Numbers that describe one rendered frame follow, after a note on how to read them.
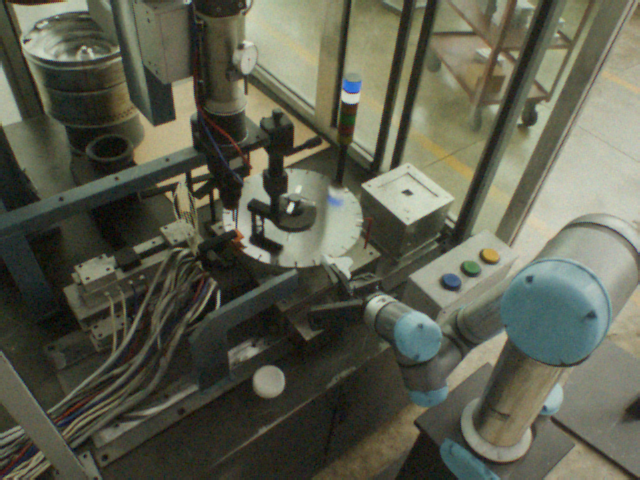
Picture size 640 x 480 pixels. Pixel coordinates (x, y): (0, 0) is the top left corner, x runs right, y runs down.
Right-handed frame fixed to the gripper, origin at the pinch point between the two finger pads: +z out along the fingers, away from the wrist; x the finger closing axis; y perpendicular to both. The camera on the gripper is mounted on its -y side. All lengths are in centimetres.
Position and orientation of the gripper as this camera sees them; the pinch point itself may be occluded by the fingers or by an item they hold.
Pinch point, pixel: (324, 286)
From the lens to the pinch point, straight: 119.2
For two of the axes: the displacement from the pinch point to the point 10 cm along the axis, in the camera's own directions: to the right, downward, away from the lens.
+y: 8.9, -2.7, 3.7
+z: -4.3, -2.1, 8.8
